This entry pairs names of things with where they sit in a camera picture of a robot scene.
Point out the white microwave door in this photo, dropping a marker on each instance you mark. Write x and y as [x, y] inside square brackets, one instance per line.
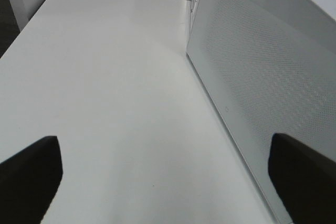
[268, 68]

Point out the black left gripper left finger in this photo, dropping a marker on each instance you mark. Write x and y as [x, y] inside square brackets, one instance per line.
[30, 180]

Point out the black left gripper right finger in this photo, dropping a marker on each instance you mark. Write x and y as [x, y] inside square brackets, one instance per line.
[304, 180]

